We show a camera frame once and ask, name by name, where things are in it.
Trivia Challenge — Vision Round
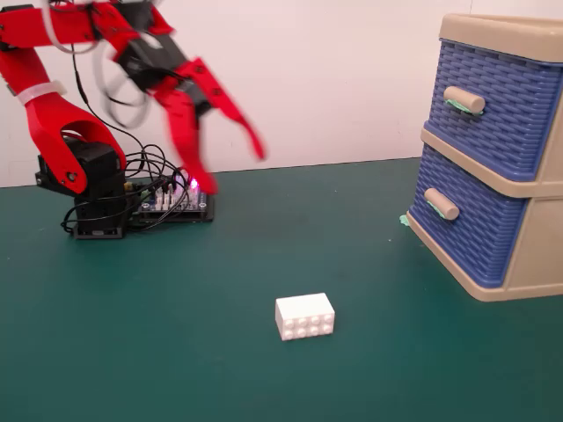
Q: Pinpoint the beige plastic drawer cabinet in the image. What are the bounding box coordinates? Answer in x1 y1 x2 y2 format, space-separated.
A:
405 12 563 302

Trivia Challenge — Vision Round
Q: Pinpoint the blue woven drawer beige handle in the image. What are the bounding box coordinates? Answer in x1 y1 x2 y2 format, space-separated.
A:
408 154 529 286
427 38 563 182

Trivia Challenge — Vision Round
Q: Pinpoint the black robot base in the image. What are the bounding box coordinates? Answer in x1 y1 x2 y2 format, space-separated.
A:
35 135 128 241

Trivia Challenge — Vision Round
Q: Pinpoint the white cable tie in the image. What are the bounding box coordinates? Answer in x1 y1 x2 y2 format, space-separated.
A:
41 0 77 56
16 80 68 107

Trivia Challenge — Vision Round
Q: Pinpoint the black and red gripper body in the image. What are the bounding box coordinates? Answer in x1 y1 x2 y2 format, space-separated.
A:
114 33 212 120

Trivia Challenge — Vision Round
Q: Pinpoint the black cable bundle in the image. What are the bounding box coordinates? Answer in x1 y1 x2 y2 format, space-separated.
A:
61 52 194 234

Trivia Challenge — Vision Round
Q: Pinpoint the controller board with lit LED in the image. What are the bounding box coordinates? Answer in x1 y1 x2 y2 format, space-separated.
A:
127 173 216 225

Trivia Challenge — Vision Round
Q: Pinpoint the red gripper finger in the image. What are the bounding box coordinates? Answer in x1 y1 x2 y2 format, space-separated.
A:
151 87 219 195
174 56 267 162

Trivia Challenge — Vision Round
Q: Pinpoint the white toy brick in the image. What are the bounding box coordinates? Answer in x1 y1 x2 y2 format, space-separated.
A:
274 292 336 342

